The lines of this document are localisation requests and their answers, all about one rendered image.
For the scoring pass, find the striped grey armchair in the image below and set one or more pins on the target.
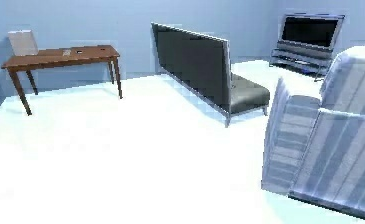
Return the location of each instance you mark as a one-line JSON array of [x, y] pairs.
[[330, 140]]

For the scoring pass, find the grey television stand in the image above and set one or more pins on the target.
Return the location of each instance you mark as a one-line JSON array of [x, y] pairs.
[[298, 60]]

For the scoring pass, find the dark grey sofa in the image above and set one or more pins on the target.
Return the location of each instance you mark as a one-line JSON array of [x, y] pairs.
[[196, 63]]

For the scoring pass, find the brown wooden table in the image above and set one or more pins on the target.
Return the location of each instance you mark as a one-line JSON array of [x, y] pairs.
[[56, 59]]

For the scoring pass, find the black television set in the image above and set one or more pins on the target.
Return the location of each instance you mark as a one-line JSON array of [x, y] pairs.
[[309, 31]]

